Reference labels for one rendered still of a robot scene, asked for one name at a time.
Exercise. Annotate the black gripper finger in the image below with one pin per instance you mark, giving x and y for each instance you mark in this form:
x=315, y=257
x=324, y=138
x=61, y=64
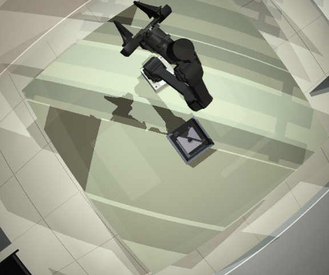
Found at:
x=125, y=33
x=148, y=9

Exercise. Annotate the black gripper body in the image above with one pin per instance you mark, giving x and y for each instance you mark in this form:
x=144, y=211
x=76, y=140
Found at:
x=155, y=37

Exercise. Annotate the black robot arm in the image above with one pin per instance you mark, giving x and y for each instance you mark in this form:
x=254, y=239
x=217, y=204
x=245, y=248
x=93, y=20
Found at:
x=188, y=70

